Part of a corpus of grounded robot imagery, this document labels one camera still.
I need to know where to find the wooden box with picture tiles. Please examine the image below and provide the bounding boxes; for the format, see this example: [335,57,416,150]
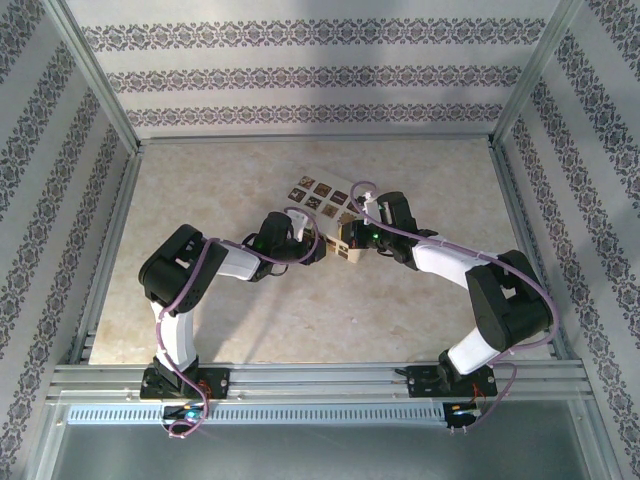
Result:
[286,172,382,267]

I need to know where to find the grey sheet metal tray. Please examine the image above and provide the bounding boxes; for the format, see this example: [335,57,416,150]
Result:
[27,399,619,480]

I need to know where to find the small circuit board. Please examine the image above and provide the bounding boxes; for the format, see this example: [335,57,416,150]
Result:
[444,400,483,433]
[161,405,208,423]

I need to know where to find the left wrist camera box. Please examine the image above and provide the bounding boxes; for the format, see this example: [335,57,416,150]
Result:
[284,207,318,241]

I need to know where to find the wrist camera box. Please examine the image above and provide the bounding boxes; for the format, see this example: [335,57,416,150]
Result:
[284,207,318,241]
[361,190,387,225]

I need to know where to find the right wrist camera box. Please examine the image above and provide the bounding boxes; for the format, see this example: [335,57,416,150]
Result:
[361,190,387,225]

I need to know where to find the aluminium rear rail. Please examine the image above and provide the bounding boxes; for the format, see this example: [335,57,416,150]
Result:
[137,130,496,148]

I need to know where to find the aluminium side rail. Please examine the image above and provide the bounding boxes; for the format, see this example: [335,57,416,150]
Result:
[487,139,575,362]
[68,144,146,366]

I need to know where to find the aluminium mounting rail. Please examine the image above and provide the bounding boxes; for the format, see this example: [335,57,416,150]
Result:
[45,363,595,404]

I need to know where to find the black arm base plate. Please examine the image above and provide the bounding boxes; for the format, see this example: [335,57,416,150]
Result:
[402,365,499,400]
[139,366,233,402]

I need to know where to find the slotted grey cable duct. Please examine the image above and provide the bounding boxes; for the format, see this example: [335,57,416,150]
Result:
[65,402,447,428]

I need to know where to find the aluminium frame post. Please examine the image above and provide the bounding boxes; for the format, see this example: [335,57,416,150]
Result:
[488,0,586,147]
[42,0,145,157]

